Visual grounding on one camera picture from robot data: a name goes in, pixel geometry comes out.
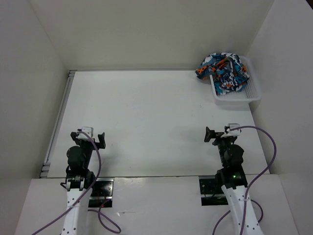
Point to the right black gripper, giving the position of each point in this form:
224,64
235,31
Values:
211,133

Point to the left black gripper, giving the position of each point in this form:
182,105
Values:
79,141

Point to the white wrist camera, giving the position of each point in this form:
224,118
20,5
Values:
232,130
85,133

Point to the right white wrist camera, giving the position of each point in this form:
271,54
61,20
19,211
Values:
232,130

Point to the colourful patterned shorts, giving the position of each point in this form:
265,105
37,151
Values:
228,72

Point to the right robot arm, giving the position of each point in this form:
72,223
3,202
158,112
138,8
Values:
231,179

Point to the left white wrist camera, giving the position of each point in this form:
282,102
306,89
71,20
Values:
85,133

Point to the white plastic basket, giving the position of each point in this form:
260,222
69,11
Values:
250,93

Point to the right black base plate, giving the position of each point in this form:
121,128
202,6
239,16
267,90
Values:
211,193

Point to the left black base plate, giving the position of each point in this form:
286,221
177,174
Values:
102,193

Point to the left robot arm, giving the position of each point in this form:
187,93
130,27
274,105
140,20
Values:
80,180

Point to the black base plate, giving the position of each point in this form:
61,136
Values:
211,193
102,193

